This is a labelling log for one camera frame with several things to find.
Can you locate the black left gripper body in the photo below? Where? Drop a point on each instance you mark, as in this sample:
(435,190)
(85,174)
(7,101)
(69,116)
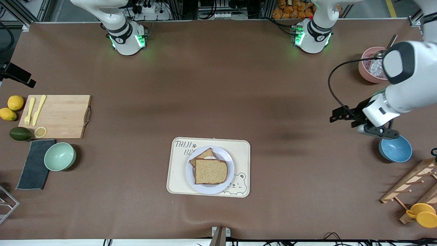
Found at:
(359,110)

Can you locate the plain brown bread slice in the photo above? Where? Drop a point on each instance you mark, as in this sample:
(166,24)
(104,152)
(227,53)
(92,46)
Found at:
(211,171)

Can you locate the white round plate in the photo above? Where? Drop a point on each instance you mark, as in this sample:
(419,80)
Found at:
(210,189)

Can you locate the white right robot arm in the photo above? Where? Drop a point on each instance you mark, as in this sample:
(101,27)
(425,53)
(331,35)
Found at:
(126,41)

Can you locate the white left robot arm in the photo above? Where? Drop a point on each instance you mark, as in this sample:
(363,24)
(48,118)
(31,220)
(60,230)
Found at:
(406,95)

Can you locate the round yellow lemon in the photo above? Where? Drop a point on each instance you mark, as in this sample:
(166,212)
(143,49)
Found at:
(15,103)

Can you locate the yellow plastic knife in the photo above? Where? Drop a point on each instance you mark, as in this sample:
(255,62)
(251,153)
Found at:
(38,110)

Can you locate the yellow plastic fork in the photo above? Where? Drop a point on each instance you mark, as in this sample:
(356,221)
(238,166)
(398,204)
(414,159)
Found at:
(27,120)

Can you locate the oval yellow lemon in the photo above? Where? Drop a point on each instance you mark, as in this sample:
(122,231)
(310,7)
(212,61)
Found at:
(8,114)

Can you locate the pink bowl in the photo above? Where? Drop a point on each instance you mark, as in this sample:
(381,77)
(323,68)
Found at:
(363,70)

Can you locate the wooden cutting board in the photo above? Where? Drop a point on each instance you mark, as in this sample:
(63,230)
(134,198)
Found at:
(61,116)

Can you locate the clear ice cubes pile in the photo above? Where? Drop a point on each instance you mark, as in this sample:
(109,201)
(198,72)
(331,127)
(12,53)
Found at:
(375,68)

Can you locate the lemon slice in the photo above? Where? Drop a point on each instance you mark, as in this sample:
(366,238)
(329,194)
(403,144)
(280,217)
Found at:
(40,132)

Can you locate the blue bowl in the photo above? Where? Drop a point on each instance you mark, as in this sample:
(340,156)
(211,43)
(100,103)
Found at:
(395,150)

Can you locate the green avocado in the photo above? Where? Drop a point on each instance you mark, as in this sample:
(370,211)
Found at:
(20,134)

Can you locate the metal scoop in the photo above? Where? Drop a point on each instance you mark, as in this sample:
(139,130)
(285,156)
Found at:
(379,53)

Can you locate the mint green bowl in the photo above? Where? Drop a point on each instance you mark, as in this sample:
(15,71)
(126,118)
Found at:
(59,156)

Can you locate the dark grey cloth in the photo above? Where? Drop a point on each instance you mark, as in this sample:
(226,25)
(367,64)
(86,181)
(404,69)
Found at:
(34,171)

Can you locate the wooden rack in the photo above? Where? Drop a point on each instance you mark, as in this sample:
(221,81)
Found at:
(409,186)

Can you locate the bag of orange buns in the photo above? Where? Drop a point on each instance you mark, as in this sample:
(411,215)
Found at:
(290,10)

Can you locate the yellow cup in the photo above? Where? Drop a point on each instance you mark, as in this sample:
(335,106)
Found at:
(425,217)

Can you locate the white power strip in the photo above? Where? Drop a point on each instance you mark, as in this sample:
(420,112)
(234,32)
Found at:
(150,10)

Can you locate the cream bear print tray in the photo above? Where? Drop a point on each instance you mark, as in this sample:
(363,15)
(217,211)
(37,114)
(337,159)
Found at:
(177,186)

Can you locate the grey metal camera bracket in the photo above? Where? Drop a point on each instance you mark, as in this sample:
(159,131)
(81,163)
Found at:
(220,235)

